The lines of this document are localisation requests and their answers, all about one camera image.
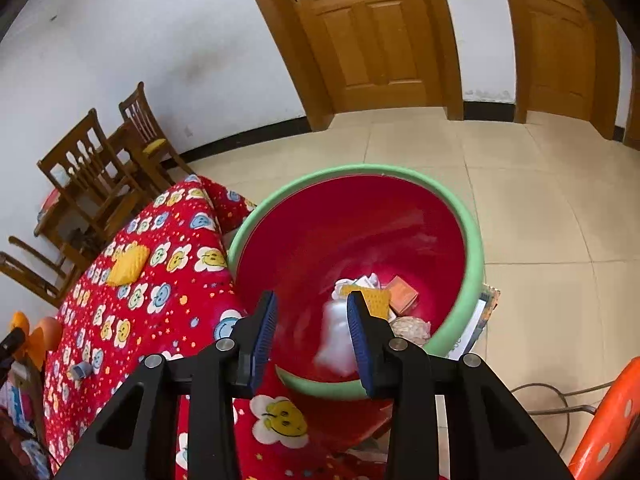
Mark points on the wooden chair with yellow cushion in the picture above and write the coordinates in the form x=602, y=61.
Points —
x=142, y=115

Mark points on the orange plastic stool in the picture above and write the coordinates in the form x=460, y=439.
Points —
x=610, y=425

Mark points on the pile of bags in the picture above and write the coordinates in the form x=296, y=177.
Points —
x=20, y=405

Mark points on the red basin with green rim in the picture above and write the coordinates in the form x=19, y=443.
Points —
x=325, y=230

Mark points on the orange snack packet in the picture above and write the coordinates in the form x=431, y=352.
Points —
x=402, y=295

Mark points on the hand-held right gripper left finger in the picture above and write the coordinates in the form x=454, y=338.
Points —
x=263, y=340

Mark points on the wooden slat-back chair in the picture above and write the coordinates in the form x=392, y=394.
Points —
x=85, y=160
x=35, y=275

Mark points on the yellow plastic toy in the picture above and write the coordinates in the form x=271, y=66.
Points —
x=30, y=345

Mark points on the printed picture book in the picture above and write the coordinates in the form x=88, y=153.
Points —
x=472, y=332

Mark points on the white plastic packet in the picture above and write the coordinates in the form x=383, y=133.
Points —
x=357, y=282

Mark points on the orange ball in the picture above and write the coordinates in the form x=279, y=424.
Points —
x=50, y=332

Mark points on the white tissue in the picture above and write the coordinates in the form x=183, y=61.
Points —
x=335, y=340

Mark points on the red flower print blanket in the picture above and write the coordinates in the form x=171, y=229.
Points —
x=165, y=330

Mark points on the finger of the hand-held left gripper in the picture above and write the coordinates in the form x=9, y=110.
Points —
x=10, y=344

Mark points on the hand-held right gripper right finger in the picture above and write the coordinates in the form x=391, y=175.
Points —
x=357, y=345

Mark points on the yellow waffle sponge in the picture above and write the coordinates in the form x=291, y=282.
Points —
x=127, y=265

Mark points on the wooden panel door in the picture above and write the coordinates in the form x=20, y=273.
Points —
x=555, y=45
x=360, y=35

